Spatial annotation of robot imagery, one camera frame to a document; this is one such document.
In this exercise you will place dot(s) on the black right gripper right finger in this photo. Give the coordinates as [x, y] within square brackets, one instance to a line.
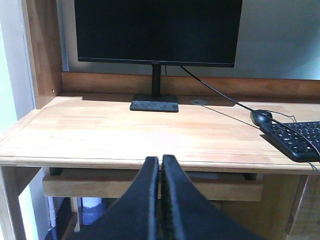
[188, 215]

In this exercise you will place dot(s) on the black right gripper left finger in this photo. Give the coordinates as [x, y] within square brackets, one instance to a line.
[134, 215]

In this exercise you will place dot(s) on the wooden keyboard tray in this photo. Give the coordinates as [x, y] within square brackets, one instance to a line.
[112, 183]

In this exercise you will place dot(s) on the wooden desk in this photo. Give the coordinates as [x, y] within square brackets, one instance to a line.
[83, 121]

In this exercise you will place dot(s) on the black computer mouse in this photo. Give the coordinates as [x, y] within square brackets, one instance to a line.
[260, 117]

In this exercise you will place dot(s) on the black keyboard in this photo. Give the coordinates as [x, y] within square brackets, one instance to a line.
[299, 141]

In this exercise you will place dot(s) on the black computer monitor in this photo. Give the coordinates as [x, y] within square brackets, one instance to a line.
[158, 33]

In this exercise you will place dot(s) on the grey cable grommet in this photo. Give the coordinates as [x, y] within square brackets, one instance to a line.
[198, 102]

